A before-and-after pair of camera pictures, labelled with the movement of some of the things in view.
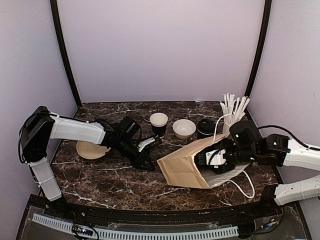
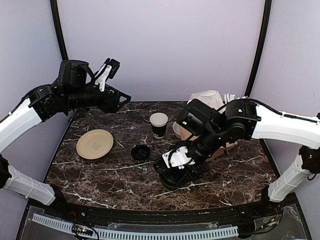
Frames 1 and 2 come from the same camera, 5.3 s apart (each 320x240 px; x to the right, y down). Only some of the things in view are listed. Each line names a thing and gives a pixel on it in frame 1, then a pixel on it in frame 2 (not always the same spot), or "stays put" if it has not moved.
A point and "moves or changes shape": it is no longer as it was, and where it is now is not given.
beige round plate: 89,150 stays put
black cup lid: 206,126 moves or changes shape
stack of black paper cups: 158,121 stays put
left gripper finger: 152,141 → 108,70
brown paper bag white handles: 180,168 → 213,99
